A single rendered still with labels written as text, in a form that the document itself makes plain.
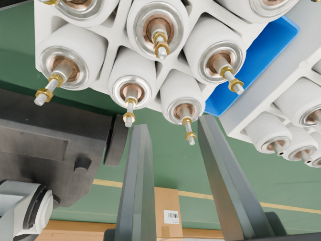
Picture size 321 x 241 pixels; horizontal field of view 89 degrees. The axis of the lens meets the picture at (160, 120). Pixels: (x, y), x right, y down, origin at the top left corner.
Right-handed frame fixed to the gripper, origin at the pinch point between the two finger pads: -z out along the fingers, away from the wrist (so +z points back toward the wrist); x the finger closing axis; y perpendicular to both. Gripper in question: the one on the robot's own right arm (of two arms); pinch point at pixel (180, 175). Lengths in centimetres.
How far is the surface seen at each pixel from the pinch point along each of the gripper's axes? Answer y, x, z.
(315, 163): 47, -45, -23
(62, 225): 150, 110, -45
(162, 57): -0.1, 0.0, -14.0
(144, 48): 1.6, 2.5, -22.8
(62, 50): 0.0, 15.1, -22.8
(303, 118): 23.4, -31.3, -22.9
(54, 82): 2.6, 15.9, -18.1
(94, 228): 165, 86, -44
